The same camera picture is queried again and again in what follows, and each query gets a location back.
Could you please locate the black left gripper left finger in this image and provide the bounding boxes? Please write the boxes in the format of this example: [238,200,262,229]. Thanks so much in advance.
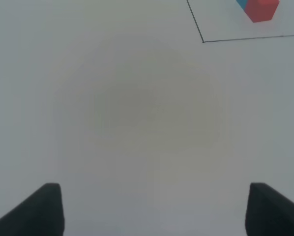
[0,183,65,236]

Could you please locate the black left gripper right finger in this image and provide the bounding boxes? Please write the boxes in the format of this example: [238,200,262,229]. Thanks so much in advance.
[245,183,294,236]

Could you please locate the red cube block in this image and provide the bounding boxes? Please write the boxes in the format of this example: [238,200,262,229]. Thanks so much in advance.
[244,0,280,23]

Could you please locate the blue cube block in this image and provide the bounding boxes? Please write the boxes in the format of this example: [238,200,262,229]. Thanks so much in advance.
[236,0,248,11]

